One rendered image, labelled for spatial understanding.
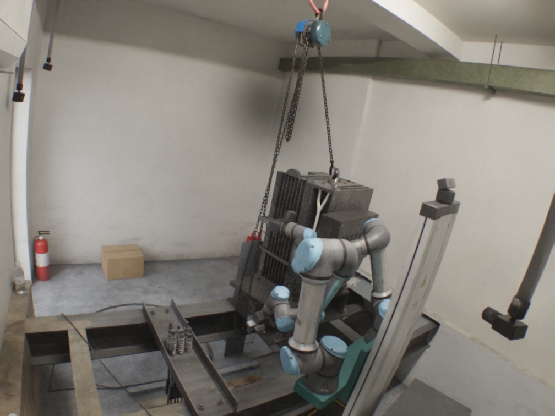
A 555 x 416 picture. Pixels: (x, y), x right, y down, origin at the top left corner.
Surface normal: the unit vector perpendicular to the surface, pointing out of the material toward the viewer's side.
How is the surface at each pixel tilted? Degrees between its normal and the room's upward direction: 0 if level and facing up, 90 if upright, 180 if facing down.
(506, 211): 90
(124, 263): 90
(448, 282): 90
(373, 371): 90
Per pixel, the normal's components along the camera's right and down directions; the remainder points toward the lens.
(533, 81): -0.81, -0.02
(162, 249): 0.55, 0.31
